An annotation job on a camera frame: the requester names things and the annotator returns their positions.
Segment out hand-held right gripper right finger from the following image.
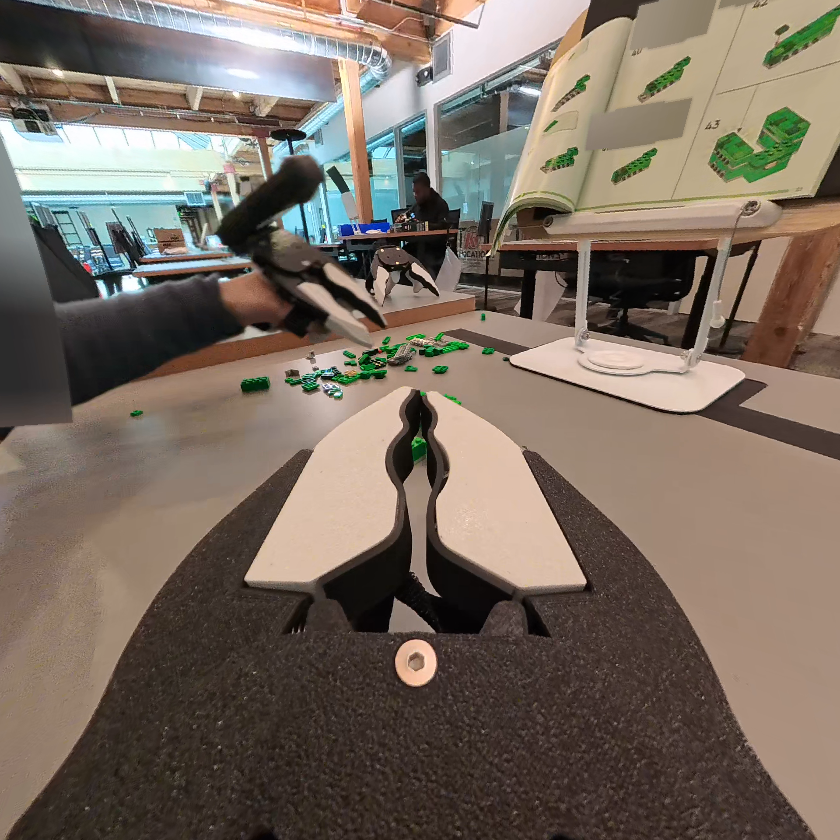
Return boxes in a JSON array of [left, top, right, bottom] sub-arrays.
[[423, 390, 588, 632]]

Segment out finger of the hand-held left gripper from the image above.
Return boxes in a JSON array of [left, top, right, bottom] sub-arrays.
[[295, 279, 374, 347], [325, 261, 389, 329]]

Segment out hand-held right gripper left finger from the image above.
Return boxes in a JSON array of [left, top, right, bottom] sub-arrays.
[[244, 386, 422, 631]]

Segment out pile of small green bricks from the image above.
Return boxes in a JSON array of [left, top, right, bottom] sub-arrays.
[[283, 331, 470, 400]]

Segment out person's left forearm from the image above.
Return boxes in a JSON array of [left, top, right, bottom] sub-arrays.
[[56, 276, 244, 404]]

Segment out grey desk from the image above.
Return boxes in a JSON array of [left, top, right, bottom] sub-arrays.
[[0, 310, 840, 840]]

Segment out spare black gripper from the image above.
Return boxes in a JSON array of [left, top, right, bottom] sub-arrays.
[[364, 243, 441, 308]]

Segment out background work table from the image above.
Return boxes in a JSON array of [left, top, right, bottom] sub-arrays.
[[338, 226, 460, 277]]

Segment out wooden riser platform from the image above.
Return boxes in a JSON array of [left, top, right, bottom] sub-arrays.
[[141, 289, 476, 382]]

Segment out U-shaped green brick build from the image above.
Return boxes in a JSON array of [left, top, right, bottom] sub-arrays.
[[411, 392, 462, 464]]

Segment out white book stand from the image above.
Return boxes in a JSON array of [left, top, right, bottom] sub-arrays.
[[508, 200, 785, 414]]

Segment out black office chair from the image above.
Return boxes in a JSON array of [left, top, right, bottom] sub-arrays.
[[584, 252, 697, 345]]

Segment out black tape strip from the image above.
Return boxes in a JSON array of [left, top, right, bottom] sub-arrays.
[[446, 327, 840, 462]]

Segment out wooden table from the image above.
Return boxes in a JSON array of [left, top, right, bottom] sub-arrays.
[[499, 197, 840, 368]]

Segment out open instruction booklet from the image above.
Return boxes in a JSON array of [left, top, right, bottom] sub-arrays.
[[493, 0, 840, 253]]

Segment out wooden support post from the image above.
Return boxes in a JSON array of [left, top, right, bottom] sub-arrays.
[[338, 59, 375, 224]]

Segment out silver air duct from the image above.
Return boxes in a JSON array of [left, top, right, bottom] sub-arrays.
[[85, 0, 395, 86]]

